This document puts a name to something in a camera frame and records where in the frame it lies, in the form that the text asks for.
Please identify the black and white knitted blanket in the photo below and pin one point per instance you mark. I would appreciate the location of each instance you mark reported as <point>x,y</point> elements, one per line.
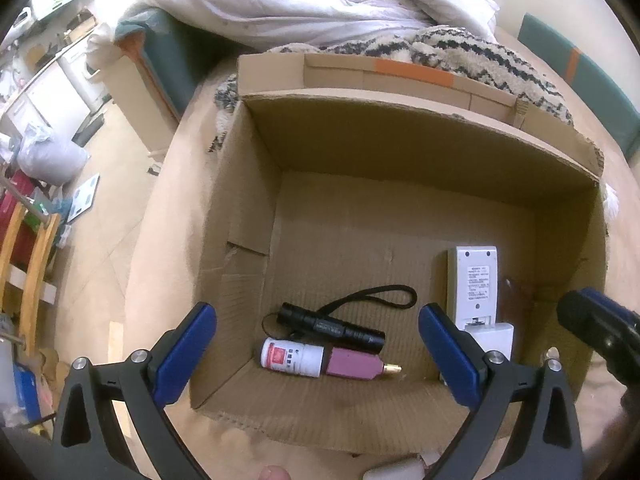
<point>475,55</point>

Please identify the white remote control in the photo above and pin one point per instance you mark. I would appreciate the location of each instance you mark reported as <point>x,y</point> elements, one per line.
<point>475,280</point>

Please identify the light wooden board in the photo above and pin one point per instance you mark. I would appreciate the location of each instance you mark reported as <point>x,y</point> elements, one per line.
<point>116,342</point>

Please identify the white kitchen cabinet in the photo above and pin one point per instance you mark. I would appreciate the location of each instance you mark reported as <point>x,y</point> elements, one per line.
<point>45,105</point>

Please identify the white duvet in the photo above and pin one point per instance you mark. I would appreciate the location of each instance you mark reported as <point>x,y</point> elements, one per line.
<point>300,5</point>

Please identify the teal cushion with orange stripe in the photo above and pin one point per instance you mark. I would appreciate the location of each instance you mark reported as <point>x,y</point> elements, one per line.
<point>175,55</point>
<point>590,85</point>

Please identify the person's left hand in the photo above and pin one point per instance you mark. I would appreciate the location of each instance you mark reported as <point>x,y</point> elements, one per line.
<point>274,473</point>

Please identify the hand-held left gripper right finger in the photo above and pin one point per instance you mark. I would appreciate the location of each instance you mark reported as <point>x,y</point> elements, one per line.
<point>447,360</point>

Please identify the wooden chair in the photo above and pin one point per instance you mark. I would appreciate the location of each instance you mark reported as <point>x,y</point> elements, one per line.
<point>35,260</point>

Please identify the red bag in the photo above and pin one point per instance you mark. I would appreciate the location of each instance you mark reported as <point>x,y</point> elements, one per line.
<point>12,215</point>

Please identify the grey plastic bag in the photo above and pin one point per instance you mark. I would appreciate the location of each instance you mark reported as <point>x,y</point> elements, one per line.
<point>50,160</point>

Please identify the pink perfume bottle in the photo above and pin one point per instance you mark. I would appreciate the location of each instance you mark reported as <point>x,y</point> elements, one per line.
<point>352,364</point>

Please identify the small white bottle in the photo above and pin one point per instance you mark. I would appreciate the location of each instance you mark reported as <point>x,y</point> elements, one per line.
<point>292,357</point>

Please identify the white bathroom scale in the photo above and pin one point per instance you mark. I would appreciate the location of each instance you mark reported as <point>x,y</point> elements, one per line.
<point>83,197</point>

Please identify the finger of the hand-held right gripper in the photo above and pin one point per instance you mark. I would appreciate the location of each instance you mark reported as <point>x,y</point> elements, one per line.
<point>612,305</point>
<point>595,325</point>

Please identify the beige bed frame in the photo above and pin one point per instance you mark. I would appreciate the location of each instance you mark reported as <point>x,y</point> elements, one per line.
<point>135,105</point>

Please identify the brown cardboard box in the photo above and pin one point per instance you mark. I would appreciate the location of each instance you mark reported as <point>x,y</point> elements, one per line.
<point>380,220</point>

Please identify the white earbuds case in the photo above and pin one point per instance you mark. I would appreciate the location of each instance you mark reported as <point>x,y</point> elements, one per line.
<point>392,472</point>

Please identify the person's leg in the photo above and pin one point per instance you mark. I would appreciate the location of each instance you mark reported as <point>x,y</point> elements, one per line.
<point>25,455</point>

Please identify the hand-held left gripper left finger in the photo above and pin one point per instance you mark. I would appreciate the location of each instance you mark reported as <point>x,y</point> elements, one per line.
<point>180,360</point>

